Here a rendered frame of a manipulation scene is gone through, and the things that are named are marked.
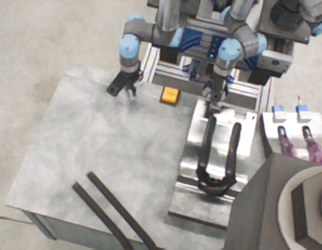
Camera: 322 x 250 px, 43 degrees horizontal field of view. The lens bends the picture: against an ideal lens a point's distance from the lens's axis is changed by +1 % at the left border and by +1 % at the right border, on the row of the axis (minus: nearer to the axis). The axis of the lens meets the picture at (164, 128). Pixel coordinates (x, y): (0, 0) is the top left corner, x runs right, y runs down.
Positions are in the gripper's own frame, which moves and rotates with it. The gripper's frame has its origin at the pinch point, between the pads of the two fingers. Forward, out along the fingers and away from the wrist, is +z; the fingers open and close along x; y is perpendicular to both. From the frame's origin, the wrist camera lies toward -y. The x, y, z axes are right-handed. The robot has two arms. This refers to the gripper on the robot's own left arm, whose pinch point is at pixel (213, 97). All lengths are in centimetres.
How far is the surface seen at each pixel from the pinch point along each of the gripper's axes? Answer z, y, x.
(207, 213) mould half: -1, -52, -9
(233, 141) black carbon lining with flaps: -3.3, -19.9, -12.6
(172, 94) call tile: 1.0, -2.7, 17.6
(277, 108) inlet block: -2.3, 2.0, -28.5
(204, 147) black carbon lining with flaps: -3.4, -26.1, -1.5
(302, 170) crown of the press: -116, -77, -4
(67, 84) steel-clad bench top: 5, -10, 65
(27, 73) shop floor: 85, 34, 121
